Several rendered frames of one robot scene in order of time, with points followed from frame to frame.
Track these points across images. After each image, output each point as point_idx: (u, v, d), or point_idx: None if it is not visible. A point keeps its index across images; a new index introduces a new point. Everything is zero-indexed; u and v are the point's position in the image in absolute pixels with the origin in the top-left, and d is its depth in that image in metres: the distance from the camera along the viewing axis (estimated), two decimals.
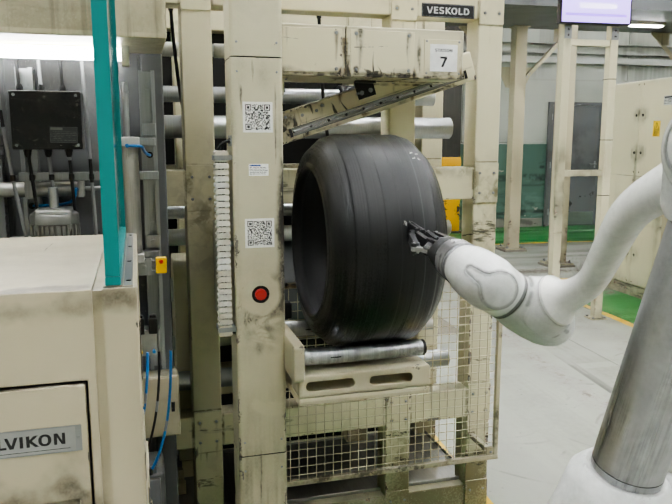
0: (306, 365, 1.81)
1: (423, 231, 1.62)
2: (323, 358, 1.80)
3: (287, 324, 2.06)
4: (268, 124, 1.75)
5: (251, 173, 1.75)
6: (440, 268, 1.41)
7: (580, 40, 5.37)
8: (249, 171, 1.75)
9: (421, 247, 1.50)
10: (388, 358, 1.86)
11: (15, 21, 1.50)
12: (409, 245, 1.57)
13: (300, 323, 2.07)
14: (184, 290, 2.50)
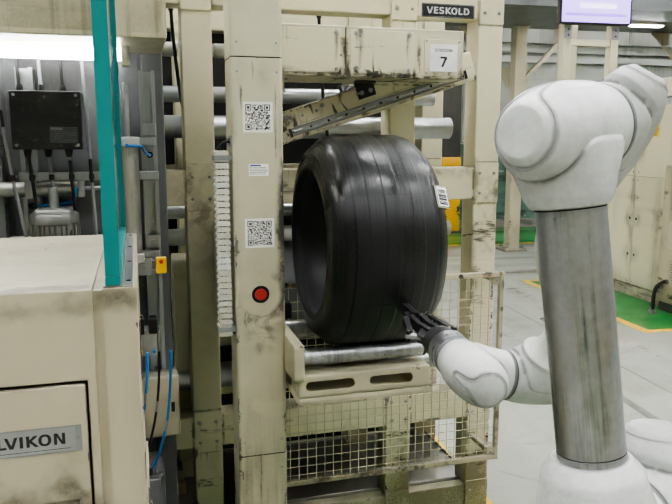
0: (308, 357, 1.79)
1: (417, 313, 1.68)
2: (321, 347, 1.82)
3: None
4: (268, 124, 1.75)
5: (251, 173, 1.75)
6: (433, 360, 1.47)
7: (580, 40, 5.37)
8: (249, 171, 1.75)
9: (415, 335, 1.56)
10: (389, 346, 1.85)
11: (15, 21, 1.50)
12: (404, 329, 1.63)
13: None
14: (184, 290, 2.50)
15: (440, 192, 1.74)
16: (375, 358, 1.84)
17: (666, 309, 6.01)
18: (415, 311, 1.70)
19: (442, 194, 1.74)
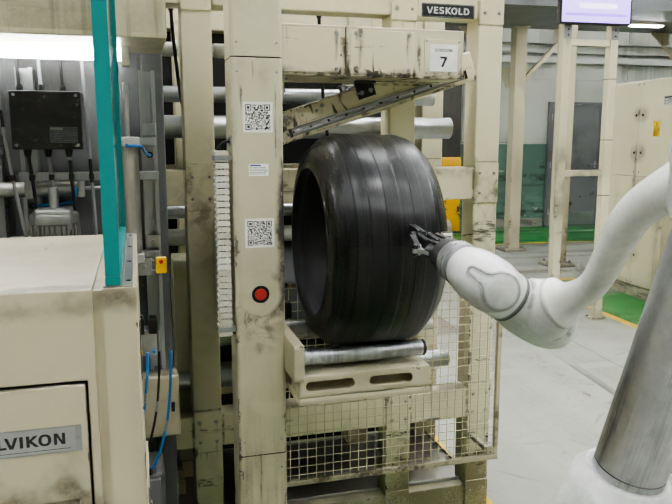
0: (308, 361, 1.79)
1: (424, 233, 1.62)
2: (322, 349, 1.81)
3: (286, 321, 2.08)
4: (268, 124, 1.75)
5: (251, 173, 1.75)
6: (442, 270, 1.40)
7: (580, 40, 5.37)
8: (249, 171, 1.75)
9: (422, 249, 1.50)
10: (390, 350, 1.85)
11: (15, 21, 1.50)
12: (410, 247, 1.56)
13: (299, 320, 2.09)
14: (184, 290, 2.50)
15: None
16: (374, 359, 1.85)
17: None
18: None
19: None
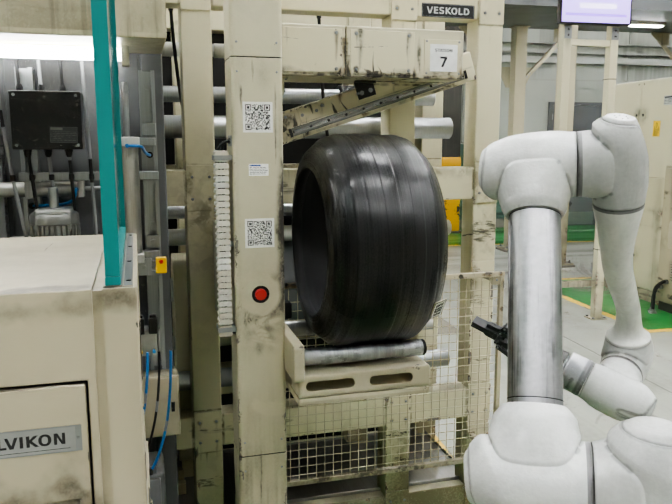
0: (304, 349, 1.82)
1: (494, 330, 1.72)
2: None
3: None
4: (268, 124, 1.75)
5: (251, 173, 1.75)
6: None
7: (580, 40, 5.37)
8: (249, 171, 1.75)
9: None
10: None
11: (15, 21, 1.50)
12: (508, 350, 1.75)
13: None
14: (184, 290, 2.50)
15: (437, 307, 1.78)
16: (373, 343, 1.85)
17: (666, 309, 6.01)
18: (487, 326, 1.73)
19: (439, 307, 1.79)
